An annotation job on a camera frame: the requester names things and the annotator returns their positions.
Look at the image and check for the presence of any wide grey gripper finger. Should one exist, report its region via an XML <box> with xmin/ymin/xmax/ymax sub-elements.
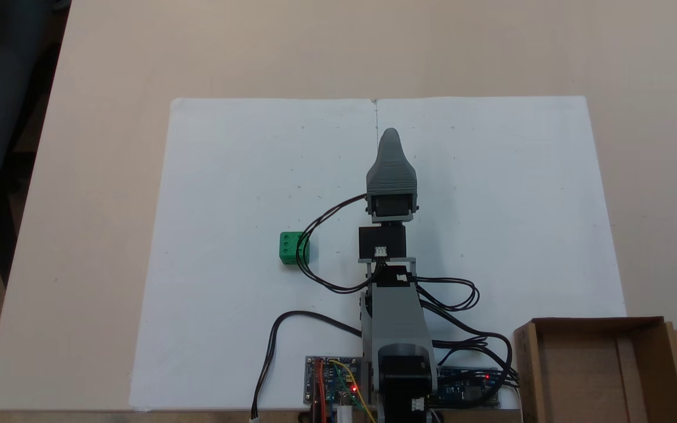
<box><xmin>366</xmin><ymin>127</ymin><xmax>418</xmax><ymax>182</ymax></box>

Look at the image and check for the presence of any white paper sheet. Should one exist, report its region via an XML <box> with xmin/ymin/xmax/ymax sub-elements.
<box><xmin>129</xmin><ymin>96</ymin><xmax>628</xmax><ymax>412</ymax></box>

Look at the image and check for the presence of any brown cardboard box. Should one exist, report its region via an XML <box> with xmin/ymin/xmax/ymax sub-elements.
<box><xmin>513</xmin><ymin>316</ymin><xmax>677</xmax><ymax>423</ymax></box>

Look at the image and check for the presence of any thin black gripper motor cable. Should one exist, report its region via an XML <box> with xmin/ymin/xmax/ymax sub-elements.
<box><xmin>296</xmin><ymin>196</ymin><xmax>374</xmax><ymax>294</ymax></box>

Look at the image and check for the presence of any thin black wrist motor cable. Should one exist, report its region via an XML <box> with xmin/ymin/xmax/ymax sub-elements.
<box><xmin>410</xmin><ymin>275</ymin><xmax>481</xmax><ymax>313</ymax></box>

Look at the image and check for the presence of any thick black cable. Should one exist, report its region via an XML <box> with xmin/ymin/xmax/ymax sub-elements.
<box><xmin>250</xmin><ymin>311</ymin><xmax>364</xmax><ymax>421</ymax></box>

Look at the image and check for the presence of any yellow jumper wire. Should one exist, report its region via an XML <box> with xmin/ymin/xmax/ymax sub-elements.
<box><xmin>330</xmin><ymin>360</ymin><xmax>376</xmax><ymax>423</ymax></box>

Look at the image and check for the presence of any thin black elbow motor cable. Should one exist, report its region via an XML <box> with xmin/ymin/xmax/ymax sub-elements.
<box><xmin>431</xmin><ymin>311</ymin><xmax>520</xmax><ymax>406</ymax></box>

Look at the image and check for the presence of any circuit board with jumper wires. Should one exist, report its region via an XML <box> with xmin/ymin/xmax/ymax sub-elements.
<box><xmin>305</xmin><ymin>355</ymin><xmax>370</xmax><ymax>407</ymax></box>

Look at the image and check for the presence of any red jumper wire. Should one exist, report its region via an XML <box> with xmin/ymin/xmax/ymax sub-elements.
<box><xmin>313</xmin><ymin>360</ymin><xmax>329</xmax><ymax>423</ymax></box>

